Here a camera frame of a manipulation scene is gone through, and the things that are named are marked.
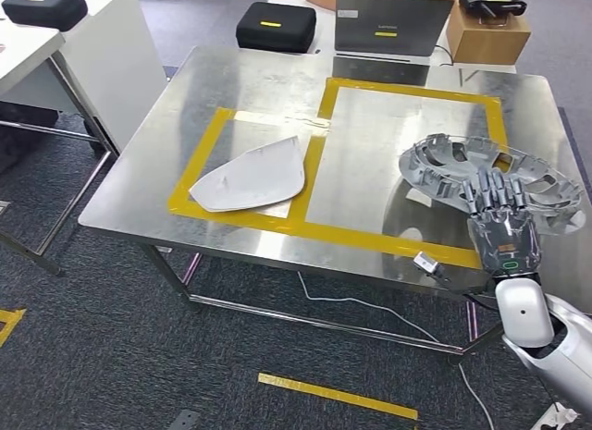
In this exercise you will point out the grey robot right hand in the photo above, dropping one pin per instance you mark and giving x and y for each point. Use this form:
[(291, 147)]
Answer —
[(504, 240)]

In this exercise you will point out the silver plastic wheel hubcap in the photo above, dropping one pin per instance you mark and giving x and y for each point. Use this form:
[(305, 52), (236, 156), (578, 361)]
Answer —
[(430, 164)]

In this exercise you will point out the purple metal bar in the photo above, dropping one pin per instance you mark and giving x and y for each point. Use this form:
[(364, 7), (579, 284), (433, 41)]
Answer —
[(191, 269), (472, 322)]

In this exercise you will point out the yellow table tape outline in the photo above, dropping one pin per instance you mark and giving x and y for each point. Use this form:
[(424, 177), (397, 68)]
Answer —
[(407, 90)]

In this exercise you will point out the brown cardboard box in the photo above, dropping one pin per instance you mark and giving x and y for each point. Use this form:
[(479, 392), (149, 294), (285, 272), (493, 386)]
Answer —
[(485, 41)]

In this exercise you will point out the black antenna device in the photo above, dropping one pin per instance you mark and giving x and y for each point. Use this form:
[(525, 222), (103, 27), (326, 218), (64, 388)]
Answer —
[(492, 3)]

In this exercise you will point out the grey laptop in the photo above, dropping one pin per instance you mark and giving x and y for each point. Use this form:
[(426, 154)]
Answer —
[(393, 23)]

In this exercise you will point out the white desk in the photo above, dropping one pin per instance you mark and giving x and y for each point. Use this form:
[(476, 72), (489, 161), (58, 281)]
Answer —
[(325, 29)]

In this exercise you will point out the white plastic mirror cover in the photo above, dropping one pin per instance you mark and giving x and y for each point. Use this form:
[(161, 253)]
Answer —
[(252, 179)]

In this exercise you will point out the black zip case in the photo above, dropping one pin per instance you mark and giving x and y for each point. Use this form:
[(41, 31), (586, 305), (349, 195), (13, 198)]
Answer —
[(275, 29), (44, 7)]

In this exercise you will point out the grey floor power socket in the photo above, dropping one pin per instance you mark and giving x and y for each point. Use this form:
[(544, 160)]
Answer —
[(164, 250)]

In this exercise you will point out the white side panel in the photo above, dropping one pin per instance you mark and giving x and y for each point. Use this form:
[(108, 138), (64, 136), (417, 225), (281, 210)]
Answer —
[(118, 59)]

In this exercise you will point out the grey floor outlet plate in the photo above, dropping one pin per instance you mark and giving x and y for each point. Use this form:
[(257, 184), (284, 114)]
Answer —
[(4, 208)]

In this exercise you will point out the black camera bracket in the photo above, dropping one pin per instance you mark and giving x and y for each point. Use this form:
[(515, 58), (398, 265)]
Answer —
[(457, 283)]

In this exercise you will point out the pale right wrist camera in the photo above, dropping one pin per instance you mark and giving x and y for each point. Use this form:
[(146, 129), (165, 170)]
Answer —
[(424, 263)]

